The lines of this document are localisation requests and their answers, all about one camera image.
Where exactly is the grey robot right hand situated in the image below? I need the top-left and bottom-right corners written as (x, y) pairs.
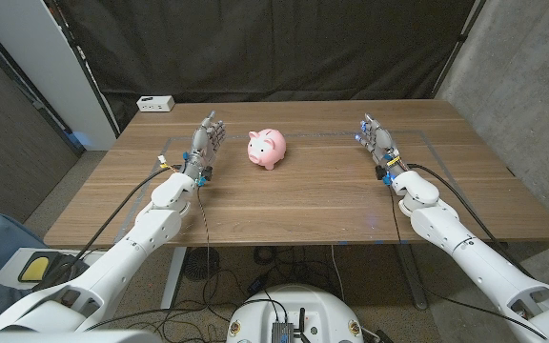
top-left (355, 112), bottom-right (409, 187)

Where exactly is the thin braided arm cable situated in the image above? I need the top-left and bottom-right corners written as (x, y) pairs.
top-left (387, 184), bottom-right (404, 247)
top-left (195, 184), bottom-right (212, 306)

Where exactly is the yellow black foot pedal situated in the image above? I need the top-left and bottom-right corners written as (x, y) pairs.
top-left (16, 251), bottom-right (61, 285)

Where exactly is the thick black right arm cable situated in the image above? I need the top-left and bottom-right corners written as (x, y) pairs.
top-left (406, 163), bottom-right (536, 280)

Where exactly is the white pedal platform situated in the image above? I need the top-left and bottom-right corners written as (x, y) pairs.
top-left (0, 246), bottom-right (107, 292)

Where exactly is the thin white cable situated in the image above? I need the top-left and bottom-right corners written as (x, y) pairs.
top-left (330, 244), bottom-right (346, 290)

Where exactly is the grey table leg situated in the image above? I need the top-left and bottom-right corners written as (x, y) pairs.
top-left (395, 243), bottom-right (429, 311)

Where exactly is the pink plastic piggy bank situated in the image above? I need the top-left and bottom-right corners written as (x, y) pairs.
top-left (247, 128), bottom-right (288, 172)

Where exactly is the white power strip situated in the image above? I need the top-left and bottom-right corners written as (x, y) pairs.
top-left (135, 94), bottom-right (176, 113)

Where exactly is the thin braided right arm cable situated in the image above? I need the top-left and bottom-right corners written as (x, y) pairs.
top-left (387, 184), bottom-right (404, 247)

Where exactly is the small black fan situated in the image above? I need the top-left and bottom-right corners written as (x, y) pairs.
top-left (182, 246), bottom-right (221, 282)

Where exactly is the black backdrop cloth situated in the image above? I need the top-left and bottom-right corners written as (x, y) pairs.
top-left (57, 0), bottom-right (476, 130)

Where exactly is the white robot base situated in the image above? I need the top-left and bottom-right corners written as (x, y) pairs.
top-left (225, 284), bottom-right (365, 343)

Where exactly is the white board panel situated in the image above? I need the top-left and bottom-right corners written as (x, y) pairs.
top-left (0, 0), bottom-right (118, 152)

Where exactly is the thin braided left arm cable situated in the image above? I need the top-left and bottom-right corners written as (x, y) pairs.
top-left (195, 184), bottom-right (212, 306)

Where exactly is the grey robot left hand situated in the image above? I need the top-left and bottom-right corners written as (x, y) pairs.
top-left (178, 110), bottom-right (228, 188)

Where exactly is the grey radio module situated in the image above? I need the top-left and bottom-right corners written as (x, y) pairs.
top-left (271, 321), bottom-right (295, 343)

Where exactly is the white table leg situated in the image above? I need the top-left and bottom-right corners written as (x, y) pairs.
top-left (159, 246), bottom-right (189, 310)

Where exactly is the black power adapter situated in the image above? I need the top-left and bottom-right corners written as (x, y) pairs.
top-left (247, 274), bottom-right (269, 294)

